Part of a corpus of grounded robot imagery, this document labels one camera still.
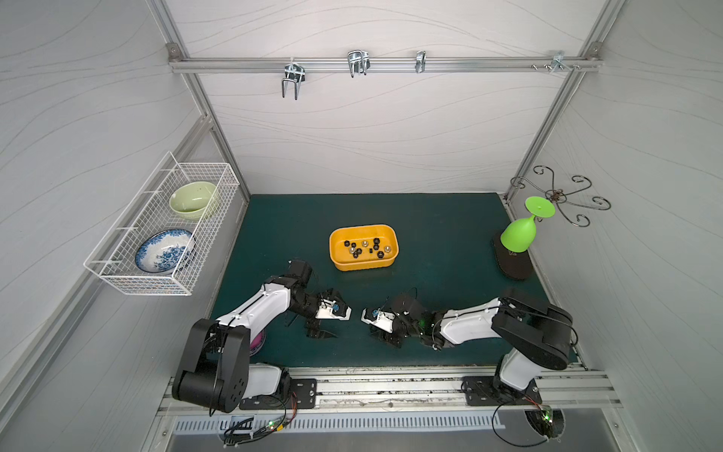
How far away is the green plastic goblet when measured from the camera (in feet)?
2.45

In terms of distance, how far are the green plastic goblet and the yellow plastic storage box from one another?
36cm

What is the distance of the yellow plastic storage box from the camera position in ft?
3.29
